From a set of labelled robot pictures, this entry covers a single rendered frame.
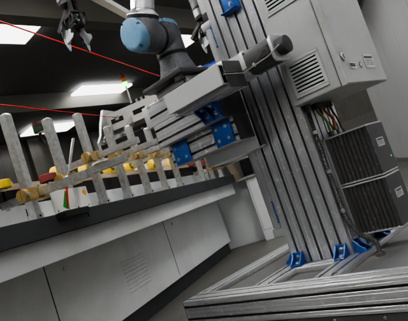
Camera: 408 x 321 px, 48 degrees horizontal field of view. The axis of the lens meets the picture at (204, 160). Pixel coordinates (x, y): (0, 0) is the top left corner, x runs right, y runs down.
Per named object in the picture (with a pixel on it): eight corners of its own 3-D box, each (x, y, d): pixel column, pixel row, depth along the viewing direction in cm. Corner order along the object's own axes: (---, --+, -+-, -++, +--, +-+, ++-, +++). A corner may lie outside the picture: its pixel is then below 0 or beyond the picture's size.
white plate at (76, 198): (92, 206, 209) (86, 185, 209) (57, 214, 184) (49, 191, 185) (91, 206, 209) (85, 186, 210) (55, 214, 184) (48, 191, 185)
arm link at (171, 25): (192, 49, 178) (182, 17, 179) (171, 46, 167) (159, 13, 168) (171, 62, 185) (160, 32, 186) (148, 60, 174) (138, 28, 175)
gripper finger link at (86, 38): (95, 46, 187) (81, 27, 185) (87, 53, 191) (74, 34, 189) (100, 44, 189) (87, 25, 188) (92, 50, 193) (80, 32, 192)
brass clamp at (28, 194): (51, 196, 185) (48, 184, 185) (29, 200, 172) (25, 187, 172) (40, 200, 187) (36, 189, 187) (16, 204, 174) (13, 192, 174)
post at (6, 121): (46, 227, 177) (10, 112, 181) (39, 228, 174) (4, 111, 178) (39, 229, 178) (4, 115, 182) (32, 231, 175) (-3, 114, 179)
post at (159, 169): (172, 195, 295) (149, 127, 299) (170, 196, 292) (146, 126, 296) (167, 197, 296) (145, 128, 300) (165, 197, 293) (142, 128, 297)
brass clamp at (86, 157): (106, 159, 233) (103, 150, 233) (91, 160, 220) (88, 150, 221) (96, 163, 235) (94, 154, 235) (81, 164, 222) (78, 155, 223)
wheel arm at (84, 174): (92, 178, 174) (89, 168, 175) (88, 179, 171) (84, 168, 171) (7, 211, 188) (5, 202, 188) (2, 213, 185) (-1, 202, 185)
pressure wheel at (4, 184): (16, 205, 191) (9, 179, 192) (18, 202, 184) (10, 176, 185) (-4, 211, 187) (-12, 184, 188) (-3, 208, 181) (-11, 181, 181)
